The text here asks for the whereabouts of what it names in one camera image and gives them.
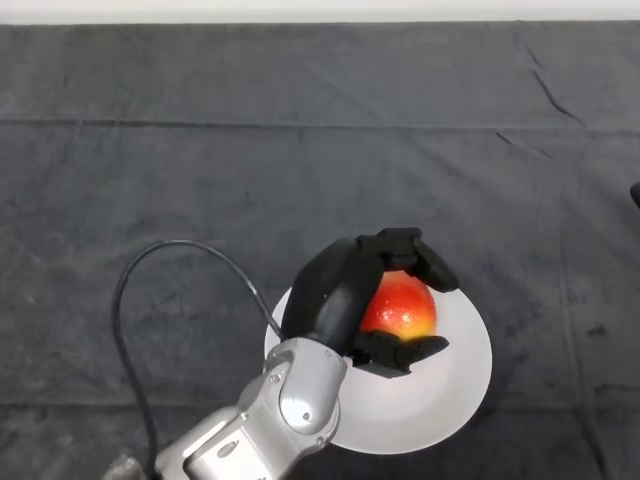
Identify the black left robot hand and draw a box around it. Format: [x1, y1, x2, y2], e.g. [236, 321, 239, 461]
[279, 227, 461, 379]

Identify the red yellow apple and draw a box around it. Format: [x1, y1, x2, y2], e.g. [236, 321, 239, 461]
[359, 271, 438, 343]

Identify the white round plate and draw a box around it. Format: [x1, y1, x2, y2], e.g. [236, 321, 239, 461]
[263, 285, 494, 456]

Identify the dark grey cloth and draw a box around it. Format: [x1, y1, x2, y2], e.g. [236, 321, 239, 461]
[0, 20, 640, 480]

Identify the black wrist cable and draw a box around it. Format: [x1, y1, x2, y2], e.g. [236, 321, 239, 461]
[111, 239, 284, 480]

